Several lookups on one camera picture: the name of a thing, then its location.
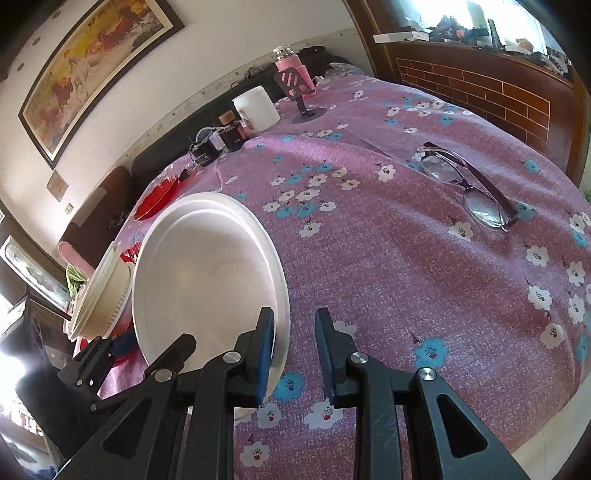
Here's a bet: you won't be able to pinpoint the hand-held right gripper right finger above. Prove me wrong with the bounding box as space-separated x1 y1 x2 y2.
314 307 532 480

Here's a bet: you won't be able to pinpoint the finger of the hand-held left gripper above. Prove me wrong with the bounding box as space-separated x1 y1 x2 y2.
58 333 139 393
90 333 198 415

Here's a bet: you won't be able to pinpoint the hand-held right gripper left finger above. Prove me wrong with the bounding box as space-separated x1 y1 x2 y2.
55 307 278 480

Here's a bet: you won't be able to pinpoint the large white disposable bowl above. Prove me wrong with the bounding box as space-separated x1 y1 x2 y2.
131 191 291 408

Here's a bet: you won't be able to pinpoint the beige patterned bowl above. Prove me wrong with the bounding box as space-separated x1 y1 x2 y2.
69 244 136 343

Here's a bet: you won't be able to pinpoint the red gold-rimmed glass plate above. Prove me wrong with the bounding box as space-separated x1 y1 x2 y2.
134 175 182 221
108 242 141 366

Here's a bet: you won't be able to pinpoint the person's left forearm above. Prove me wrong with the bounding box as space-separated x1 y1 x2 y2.
14 367 63 467

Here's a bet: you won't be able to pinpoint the green cloth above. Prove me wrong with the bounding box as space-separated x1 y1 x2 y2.
66 263 88 301

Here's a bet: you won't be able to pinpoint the wooden glass door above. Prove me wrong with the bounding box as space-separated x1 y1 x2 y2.
0 208 70 301

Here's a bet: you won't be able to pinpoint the brown armchair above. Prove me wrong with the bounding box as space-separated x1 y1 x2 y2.
58 166 136 278

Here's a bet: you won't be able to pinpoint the black sofa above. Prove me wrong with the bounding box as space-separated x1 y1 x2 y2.
131 48 365 185

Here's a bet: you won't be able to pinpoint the small black box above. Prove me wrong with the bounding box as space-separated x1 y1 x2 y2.
221 121 252 152

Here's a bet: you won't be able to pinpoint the eyeglasses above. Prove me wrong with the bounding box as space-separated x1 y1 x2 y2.
418 141 519 232

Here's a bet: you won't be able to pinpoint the white plastic cup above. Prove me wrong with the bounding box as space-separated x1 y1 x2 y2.
232 86 281 134

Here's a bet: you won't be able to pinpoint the black phone stand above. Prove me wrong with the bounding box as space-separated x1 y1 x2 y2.
274 66 328 124

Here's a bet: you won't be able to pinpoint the framed horse painting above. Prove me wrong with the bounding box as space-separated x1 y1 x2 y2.
18 0 185 169

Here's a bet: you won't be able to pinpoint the pink thermos bottle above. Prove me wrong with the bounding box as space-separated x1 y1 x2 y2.
272 45 319 100

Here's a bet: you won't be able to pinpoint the clear plastic bag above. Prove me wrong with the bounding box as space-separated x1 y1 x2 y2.
323 61 365 80

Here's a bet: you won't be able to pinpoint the white flat box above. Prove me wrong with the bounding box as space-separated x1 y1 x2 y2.
373 25 432 45

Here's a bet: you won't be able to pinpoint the black orange toy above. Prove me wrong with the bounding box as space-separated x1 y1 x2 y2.
431 14 490 38

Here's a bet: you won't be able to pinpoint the window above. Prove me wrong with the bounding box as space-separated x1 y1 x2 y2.
397 0 571 56

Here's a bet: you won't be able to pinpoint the small wall plaque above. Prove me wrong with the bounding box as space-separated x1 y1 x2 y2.
46 170 70 201

